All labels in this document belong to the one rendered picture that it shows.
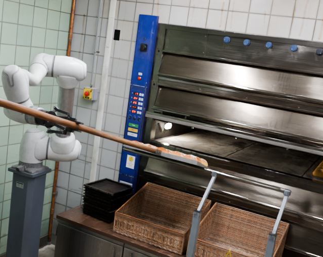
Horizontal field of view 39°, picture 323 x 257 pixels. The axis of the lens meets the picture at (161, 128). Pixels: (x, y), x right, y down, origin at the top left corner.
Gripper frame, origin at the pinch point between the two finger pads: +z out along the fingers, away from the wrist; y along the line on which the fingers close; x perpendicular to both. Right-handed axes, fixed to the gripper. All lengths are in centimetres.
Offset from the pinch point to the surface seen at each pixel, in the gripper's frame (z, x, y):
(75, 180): -102, -167, 42
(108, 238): -29, -118, 68
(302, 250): 96, -162, 39
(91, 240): -43, -119, 74
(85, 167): -93, -163, 28
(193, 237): 36, -105, 46
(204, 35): -3, -130, -92
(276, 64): 54, -133, -80
